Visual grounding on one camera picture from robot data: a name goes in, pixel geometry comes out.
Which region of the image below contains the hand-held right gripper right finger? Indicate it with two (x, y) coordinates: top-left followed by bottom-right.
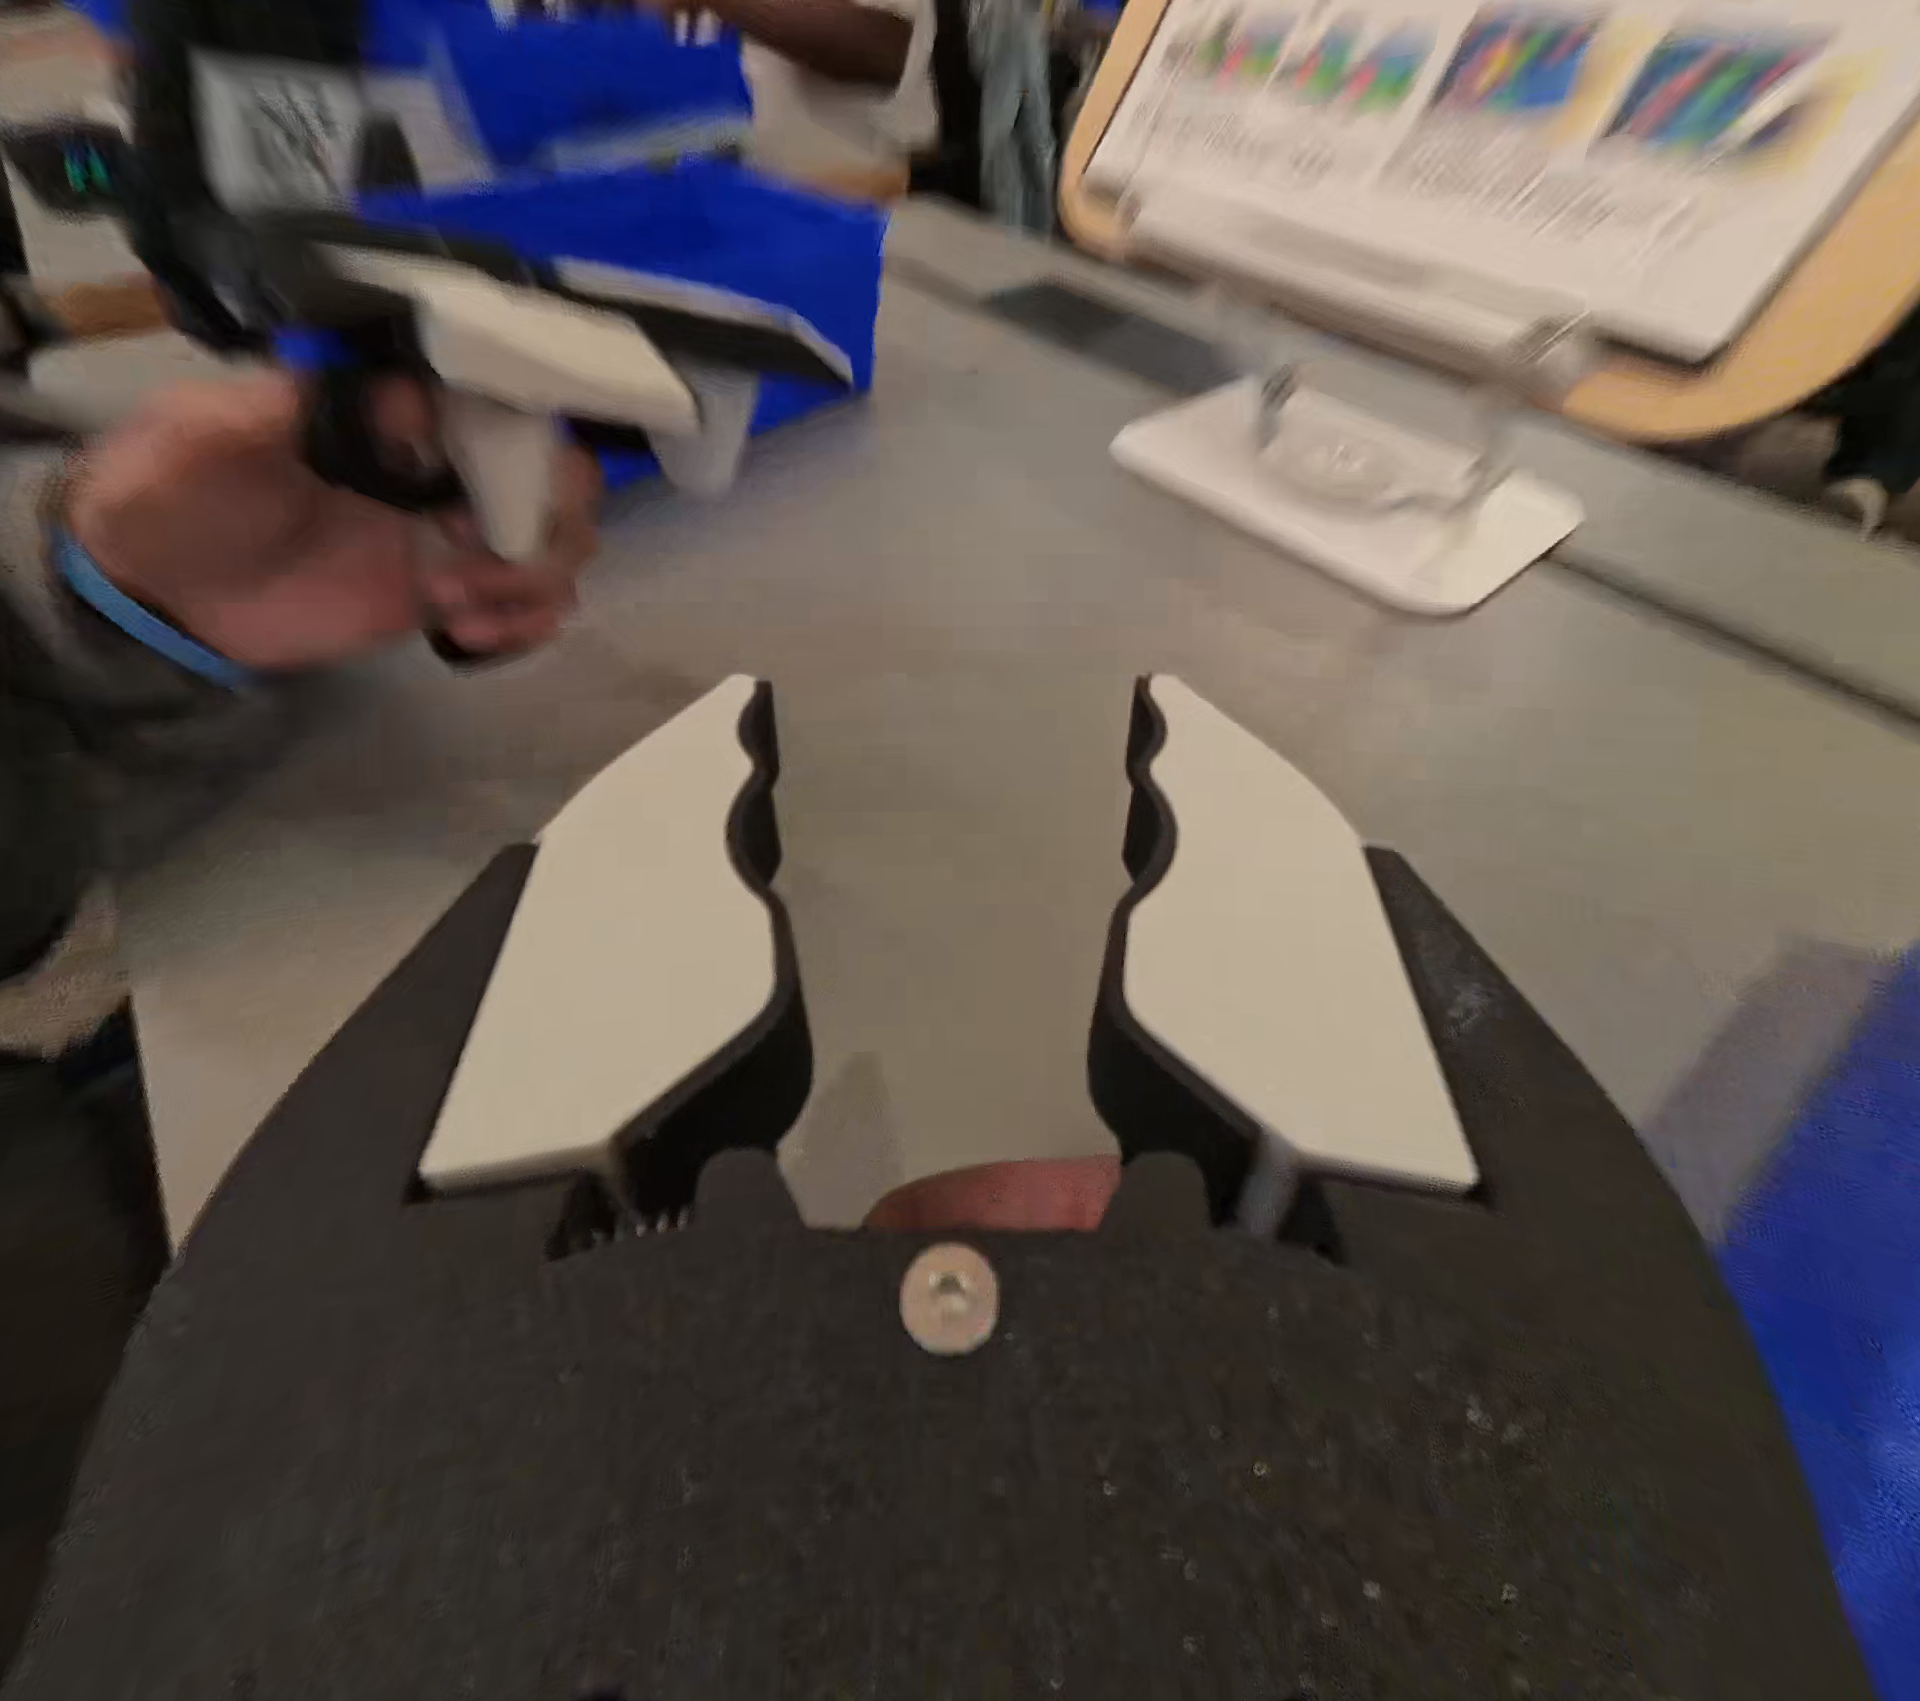
(1084, 669), (1482, 1241)

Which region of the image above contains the person's left hand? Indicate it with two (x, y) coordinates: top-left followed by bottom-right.
(68, 370), (602, 669)

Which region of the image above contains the person's right hand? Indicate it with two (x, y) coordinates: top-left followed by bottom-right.
(862, 1156), (1123, 1234)

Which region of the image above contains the white stand with wooden board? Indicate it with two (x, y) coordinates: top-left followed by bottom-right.
(1056, 0), (1920, 618)

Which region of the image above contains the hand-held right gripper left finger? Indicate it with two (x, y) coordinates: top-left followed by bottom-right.
(420, 669), (815, 1234)

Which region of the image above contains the denim jacket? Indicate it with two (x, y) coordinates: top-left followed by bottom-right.
(956, 0), (1059, 225)

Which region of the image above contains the dark desk cable flap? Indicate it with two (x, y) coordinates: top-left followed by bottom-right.
(984, 280), (1219, 383)

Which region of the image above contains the grey desk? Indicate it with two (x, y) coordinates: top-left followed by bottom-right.
(128, 193), (1920, 1260)

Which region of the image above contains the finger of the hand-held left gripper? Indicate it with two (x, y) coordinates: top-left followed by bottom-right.
(550, 256), (861, 497)
(321, 242), (704, 436)

